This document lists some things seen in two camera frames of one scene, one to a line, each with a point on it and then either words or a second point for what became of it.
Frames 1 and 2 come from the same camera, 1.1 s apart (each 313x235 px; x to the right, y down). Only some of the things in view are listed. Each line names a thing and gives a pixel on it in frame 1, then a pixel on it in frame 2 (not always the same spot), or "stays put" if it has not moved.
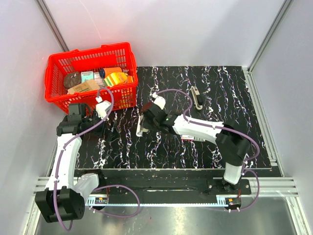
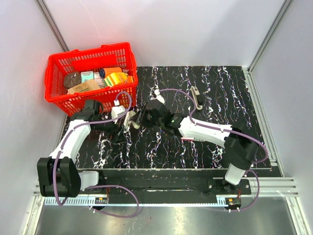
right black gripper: [145, 124] stays put
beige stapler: [140, 130] → [127, 116]
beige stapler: [195, 93] stays put
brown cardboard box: [89, 85] stays put
